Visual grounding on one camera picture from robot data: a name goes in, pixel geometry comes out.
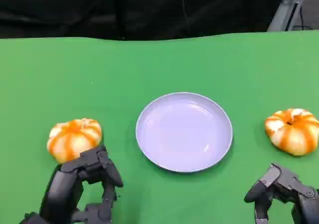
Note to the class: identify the lilac plate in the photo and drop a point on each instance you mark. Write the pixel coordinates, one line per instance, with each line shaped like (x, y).
(184, 132)

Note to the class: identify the black backdrop curtain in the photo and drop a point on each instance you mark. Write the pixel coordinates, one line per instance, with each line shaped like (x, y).
(99, 10)

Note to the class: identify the grey metal frame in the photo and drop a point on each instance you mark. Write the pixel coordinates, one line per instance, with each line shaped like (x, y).
(284, 12)

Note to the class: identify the orange and white toy bread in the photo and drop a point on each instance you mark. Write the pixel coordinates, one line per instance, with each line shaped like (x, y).
(294, 134)
(72, 137)

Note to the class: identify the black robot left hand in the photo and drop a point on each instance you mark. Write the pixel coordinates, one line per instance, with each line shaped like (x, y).
(62, 189)

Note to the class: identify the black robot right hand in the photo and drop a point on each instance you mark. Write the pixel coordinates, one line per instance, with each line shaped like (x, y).
(304, 199)

